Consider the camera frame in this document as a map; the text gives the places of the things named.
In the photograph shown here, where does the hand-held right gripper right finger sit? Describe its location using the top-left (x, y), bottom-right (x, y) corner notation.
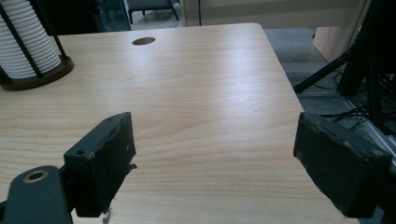
top-left (292, 111), bottom-right (393, 219)

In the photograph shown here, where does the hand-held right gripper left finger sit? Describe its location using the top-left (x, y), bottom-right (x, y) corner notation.
top-left (63, 111), bottom-right (138, 218)

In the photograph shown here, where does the black wire cup holder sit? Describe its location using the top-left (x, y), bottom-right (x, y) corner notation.
top-left (0, 0), bottom-right (75, 91)

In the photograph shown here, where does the stack of white paper cups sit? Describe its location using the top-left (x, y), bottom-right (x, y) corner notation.
top-left (0, 0), bottom-right (63, 80)

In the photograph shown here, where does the black tripod stand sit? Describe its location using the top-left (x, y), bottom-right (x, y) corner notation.
top-left (293, 0), bottom-right (396, 134)

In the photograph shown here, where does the dark cabinet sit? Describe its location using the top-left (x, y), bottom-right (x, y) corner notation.
top-left (90, 0), bottom-right (133, 34)

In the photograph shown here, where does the grey chair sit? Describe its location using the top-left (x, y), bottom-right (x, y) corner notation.
top-left (126, 0), bottom-right (180, 25)

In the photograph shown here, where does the light wooden desk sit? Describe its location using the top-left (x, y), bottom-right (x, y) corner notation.
top-left (180, 0), bottom-right (368, 63)

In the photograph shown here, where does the metal floor rail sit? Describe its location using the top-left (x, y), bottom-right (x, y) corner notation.
top-left (340, 94), bottom-right (396, 157)

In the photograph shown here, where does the black floor cable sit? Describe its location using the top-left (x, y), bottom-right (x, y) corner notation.
top-left (320, 105), bottom-right (376, 132)

